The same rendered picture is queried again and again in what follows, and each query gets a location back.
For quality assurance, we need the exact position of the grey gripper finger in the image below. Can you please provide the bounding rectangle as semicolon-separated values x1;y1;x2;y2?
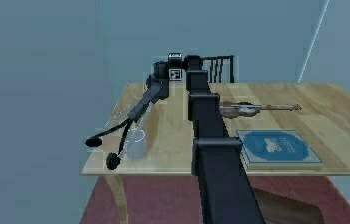
84;118;134;148
105;120;135;171

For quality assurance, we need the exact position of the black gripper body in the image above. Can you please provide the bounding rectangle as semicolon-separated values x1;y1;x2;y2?
126;61;171;123

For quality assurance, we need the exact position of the pale blue mug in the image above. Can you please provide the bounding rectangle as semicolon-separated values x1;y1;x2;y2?
124;128;147;160

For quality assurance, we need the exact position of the light wooden table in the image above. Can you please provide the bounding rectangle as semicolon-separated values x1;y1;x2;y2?
80;81;350;224

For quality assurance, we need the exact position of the black slatted chair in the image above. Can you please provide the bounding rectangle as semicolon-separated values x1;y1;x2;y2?
201;55;235;84

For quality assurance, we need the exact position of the dark red rug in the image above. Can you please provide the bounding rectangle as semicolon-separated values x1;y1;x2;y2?
79;175;350;224

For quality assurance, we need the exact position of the brown violin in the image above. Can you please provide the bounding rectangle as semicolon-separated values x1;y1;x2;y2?
219;101;303;120

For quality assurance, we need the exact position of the blue book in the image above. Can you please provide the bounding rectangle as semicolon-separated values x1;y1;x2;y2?
236;129;324;171

